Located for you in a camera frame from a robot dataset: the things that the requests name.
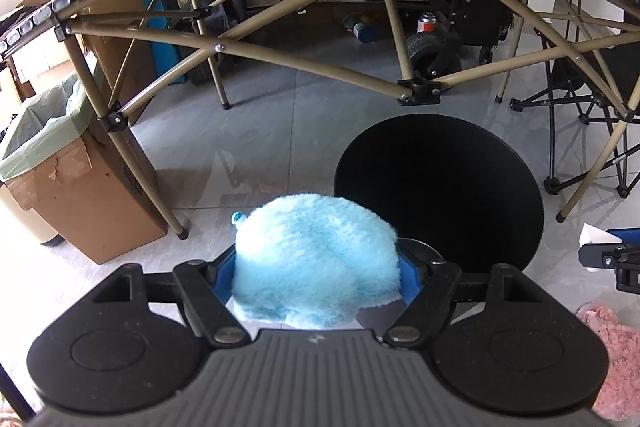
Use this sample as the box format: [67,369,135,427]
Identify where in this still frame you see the pink fluffy rug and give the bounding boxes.
[575,302,640,423]

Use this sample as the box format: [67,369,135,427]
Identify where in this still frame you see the cardboard box with liner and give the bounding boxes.
[0,72,169,266]

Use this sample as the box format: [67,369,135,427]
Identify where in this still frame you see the light blue plush toy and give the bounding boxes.
[231,193,404,331]

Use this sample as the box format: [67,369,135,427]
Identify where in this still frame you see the green plastic bag liner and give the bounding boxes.
[0,72,108,182]

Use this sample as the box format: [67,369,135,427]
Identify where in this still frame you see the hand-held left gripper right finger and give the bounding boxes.
[384,251,540,349]

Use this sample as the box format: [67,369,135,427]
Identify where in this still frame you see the black case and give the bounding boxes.
[445,0,524,64]

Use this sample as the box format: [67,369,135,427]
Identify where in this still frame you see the black trash bin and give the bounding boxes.
[333,114,545,274]

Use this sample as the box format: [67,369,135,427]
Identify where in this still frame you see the tan folding table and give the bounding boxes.
[0,0,640,240]

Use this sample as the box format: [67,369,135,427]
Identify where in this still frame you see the blue flat bag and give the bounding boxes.
[145,0,191,86]

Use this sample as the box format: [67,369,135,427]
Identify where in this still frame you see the black bags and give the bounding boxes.
[190,0,252,88]

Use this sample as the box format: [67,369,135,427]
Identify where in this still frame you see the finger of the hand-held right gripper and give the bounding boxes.
[606,229,640,249]
[579,244,640,269]

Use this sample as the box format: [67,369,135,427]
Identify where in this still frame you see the black folding chair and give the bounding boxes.
[510,0,640,198]

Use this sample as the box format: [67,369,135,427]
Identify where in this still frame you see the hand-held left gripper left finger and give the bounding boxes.
[92,246,251,349]

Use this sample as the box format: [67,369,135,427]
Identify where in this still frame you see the white paper scrap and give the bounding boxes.
[579,223,610,274]

